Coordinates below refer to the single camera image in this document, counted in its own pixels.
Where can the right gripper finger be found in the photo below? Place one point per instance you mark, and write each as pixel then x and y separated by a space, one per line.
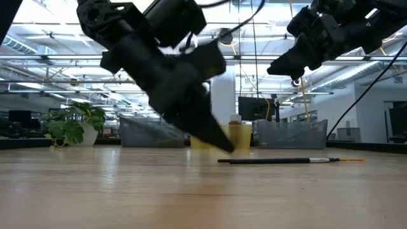
pixel 286 63
pixel 300 73

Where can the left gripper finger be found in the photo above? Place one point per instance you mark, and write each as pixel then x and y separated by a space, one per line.
pixel 187 117
pixel 210 114

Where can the black orange-tipped paintbrush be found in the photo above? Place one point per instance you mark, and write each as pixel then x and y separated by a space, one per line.
pixel 270 161

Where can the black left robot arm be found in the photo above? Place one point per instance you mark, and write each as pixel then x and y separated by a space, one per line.
pixel 171 19

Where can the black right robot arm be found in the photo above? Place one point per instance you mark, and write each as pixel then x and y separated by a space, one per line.
pixel 381 25

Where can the white round pillar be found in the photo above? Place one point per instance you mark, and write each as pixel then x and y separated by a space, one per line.
pixel 223 101

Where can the yellow plastic bin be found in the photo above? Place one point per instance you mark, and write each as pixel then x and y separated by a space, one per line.
pixel 246 136

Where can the black monitor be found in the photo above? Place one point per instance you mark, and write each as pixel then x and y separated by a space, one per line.
pixel 254 108

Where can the grey plastic bin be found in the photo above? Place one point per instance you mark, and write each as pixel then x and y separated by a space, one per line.
pixel 143 133

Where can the brown-grey plastic bin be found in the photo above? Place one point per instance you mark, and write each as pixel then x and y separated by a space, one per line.
pixel 291 135

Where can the black round hanging device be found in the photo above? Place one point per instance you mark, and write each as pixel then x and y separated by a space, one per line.
pixel 226 37

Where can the green potted plant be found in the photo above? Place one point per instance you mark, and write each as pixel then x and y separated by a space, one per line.
pixel 68 127

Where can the dark background monitor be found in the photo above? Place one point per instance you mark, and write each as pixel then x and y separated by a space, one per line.
pixel 19 118

